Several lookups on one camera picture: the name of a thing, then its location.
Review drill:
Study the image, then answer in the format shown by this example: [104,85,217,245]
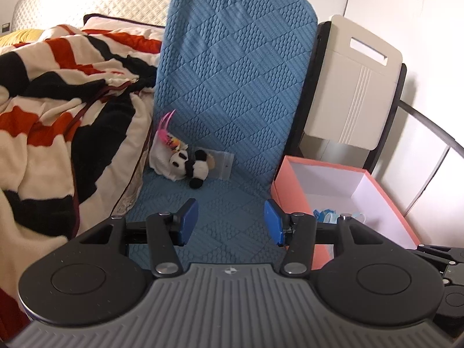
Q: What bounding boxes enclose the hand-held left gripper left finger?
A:
[79,199,199,278]

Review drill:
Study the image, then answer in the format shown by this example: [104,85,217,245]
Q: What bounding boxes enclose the white pillow dark piping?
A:
[83,14,168,41]

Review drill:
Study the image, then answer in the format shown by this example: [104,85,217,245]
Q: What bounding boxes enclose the blue printed packet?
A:
[312,208,339,222]

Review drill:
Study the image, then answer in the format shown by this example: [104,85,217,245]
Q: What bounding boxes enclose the clear zip bag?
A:
[203,150,234,181]

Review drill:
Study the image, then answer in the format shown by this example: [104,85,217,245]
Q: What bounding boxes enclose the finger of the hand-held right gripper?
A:
[405,245,464,265]

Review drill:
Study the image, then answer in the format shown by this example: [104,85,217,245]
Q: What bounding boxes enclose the light blue face mask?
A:
[337,211,367,224]

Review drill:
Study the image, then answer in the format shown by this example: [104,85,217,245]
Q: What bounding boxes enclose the grey metal rail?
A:
[397,101,464,153]

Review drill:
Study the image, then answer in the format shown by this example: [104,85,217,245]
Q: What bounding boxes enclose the white quilted headboard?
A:
[12,0,189,32]

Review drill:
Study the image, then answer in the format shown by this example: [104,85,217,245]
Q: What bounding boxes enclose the yellow pillow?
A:
[0,28,48,48]

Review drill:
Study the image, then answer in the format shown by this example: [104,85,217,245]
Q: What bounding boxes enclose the white folding chair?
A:
[290,14,408,175]

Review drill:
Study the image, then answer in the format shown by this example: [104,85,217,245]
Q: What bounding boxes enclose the panda plush toy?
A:
[170,148,211,189]

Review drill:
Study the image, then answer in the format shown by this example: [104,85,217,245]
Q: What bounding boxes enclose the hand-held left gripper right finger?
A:
[264,199,381,276]

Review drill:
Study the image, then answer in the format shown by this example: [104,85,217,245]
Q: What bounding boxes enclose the blue textured cushion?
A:
[125,0,320,266]

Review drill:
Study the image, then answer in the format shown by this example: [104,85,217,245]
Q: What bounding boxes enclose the red black striped blanket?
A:
[0,23,164,338]

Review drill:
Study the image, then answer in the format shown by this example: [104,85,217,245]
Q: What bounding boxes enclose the pink box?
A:
[270,155,421,271]

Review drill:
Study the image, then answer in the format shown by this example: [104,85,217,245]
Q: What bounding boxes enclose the pink feather toy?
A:
[157,109,189,153]

